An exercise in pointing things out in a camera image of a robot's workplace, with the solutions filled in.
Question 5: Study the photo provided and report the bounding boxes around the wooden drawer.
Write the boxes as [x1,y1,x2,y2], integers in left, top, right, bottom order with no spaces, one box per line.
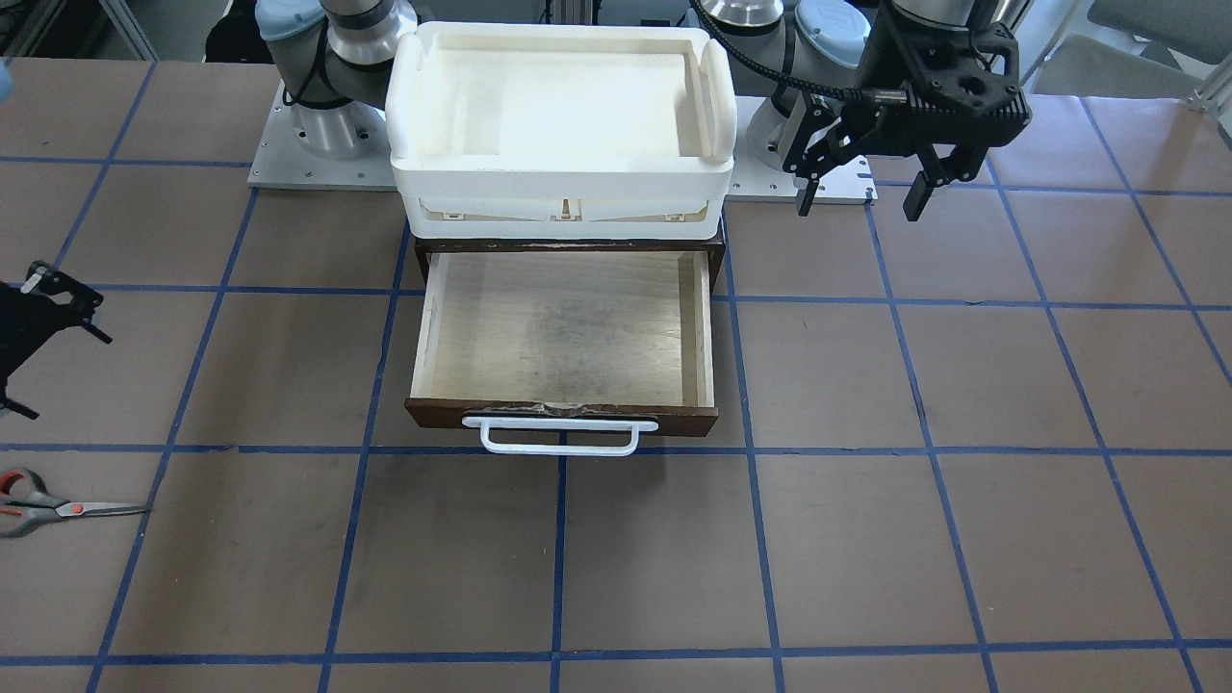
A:
[405,250,719,437]

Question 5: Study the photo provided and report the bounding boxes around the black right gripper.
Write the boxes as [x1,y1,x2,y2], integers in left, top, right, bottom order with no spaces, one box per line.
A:
[0,260,112,420]

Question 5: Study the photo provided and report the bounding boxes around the white drawer handle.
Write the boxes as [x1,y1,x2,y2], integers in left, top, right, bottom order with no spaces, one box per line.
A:
[462,416,660,457]

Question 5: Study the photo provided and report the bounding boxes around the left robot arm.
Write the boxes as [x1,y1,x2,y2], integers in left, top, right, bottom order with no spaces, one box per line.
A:
[691,1,1032,222]

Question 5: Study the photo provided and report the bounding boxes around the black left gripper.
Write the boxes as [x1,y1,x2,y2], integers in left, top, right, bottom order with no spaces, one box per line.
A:
[782,21,1032,222]

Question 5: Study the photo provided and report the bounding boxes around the grey orange scissors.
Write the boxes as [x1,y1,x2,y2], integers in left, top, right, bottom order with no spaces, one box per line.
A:
[1,469,152,538]

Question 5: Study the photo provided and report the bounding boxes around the white plastic tray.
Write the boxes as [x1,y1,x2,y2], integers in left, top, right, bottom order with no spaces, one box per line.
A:
[386,21,736,240]

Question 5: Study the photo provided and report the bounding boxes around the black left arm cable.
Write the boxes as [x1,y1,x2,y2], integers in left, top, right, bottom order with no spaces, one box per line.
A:
[687,0,910,104]

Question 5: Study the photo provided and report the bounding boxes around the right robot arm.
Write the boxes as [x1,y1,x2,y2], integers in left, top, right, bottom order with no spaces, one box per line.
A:
[2,1,418,380]

